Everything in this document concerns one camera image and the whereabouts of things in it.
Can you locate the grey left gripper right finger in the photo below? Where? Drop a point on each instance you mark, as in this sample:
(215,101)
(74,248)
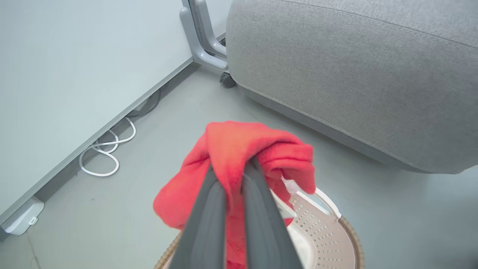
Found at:
(266,231)

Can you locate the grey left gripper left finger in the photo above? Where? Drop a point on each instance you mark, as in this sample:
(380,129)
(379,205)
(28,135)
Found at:
(204,231)

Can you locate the red clothing item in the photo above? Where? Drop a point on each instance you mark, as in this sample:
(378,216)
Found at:
(231,149)

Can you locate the cream perforated laundry basket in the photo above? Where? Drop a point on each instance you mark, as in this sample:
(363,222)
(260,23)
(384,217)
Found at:
(325,239)

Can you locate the small black caster wheel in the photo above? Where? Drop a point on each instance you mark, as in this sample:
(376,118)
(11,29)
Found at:
(227,80)

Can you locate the grey fabric sofa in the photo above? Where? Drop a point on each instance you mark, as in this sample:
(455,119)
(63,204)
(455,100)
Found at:
(354,74)

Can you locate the white power adapter box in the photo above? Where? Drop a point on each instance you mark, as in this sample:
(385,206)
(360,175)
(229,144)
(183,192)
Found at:
(22,218)

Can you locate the grey partition foot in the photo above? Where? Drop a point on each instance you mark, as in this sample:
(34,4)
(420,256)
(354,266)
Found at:
(196,48)
(209,26)

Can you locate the wide white partition panel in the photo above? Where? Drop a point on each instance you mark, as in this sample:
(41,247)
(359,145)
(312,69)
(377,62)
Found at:
(74,56)

